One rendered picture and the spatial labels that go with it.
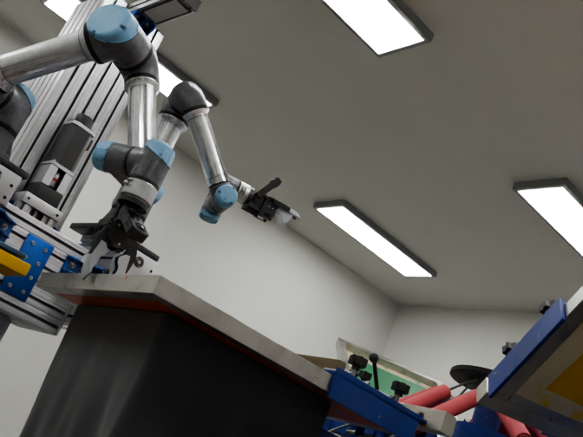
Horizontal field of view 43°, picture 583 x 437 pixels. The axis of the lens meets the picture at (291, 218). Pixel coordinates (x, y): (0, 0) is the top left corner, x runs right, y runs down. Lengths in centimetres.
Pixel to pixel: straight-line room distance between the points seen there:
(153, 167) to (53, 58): 51
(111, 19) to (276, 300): 499
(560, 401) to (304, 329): 522
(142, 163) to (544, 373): 103
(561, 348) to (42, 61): 147
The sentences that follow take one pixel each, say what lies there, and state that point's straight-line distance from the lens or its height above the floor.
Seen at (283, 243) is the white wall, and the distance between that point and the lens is 679.
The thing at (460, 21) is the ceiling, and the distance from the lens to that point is 369.
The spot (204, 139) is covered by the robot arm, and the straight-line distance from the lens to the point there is 256.
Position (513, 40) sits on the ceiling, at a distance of 372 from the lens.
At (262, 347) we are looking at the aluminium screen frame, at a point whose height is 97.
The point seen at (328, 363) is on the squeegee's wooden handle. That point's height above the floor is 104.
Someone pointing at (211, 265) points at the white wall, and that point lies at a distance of 632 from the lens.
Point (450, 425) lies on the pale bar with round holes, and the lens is 189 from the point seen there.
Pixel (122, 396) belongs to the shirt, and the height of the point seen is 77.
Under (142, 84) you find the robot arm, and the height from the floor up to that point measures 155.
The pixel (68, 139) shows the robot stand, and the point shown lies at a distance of 243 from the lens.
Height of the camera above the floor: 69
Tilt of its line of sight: 20 degrees up
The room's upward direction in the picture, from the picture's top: 22 degrees clockwise
